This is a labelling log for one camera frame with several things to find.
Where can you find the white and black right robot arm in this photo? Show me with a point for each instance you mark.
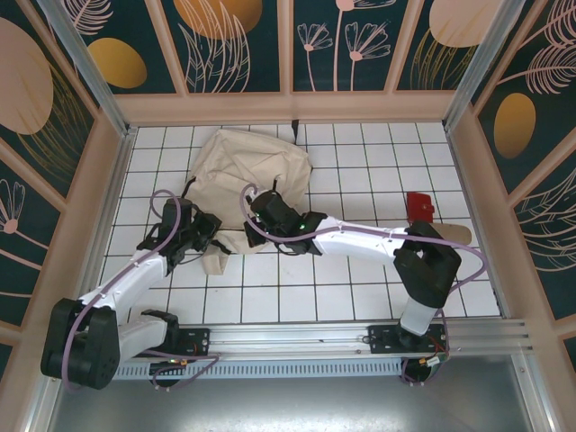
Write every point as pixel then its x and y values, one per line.
pixel 360 238

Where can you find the aluminium mounting rail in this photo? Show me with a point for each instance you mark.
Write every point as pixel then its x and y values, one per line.
pixel 292 337

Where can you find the beige canvas backpack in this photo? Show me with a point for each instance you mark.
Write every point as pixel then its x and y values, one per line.
pixel 247 162

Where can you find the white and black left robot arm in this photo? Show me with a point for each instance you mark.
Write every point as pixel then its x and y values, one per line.
pixel 130 279

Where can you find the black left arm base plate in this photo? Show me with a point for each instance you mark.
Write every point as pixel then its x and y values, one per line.
pixel 200 342

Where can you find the aluminium corner post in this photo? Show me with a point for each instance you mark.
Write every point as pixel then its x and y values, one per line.
pixel 484 67
pixel 90 67

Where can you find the small red box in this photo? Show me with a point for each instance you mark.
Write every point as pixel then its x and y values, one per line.
pixel 419 207

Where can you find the aluminium side rail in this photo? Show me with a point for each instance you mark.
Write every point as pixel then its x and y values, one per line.
pixel 480 225
pixel 104 225

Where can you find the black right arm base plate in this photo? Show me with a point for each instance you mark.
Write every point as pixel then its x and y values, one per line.
pixel 382 337

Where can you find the wooden shoehorn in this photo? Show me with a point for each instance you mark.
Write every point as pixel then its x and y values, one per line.
pixel 456 235

